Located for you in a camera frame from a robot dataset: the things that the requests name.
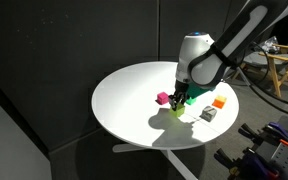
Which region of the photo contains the wooden chair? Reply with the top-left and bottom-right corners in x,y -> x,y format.
232,43 -> 288,98

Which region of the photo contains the white table base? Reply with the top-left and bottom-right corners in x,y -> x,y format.
112,143 -> 198,180

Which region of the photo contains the purple orange spring clamp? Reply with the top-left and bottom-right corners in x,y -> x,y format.
238,121 -> 288,149
214,148 -> 281,179

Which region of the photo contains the orange block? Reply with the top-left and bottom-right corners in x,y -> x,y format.
211,94 -> 228,110

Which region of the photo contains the clear plastic bag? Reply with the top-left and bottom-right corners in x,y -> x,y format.
260,35 -> 282,54

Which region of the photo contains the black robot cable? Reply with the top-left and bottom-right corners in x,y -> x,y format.
238,68 -> 288,120
228,41 -> 288,111

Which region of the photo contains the pink block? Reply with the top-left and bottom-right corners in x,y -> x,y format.
156,91 -> 170,106

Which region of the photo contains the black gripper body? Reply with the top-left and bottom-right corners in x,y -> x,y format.
173,79 -> 190,97

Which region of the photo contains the gray block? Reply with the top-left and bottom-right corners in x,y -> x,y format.
199,105 -> 218,123

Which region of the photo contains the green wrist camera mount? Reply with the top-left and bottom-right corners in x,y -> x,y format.
185,83 -> 217,99

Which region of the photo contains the yellow block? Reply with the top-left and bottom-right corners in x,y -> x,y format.
169,102 -> 186,118

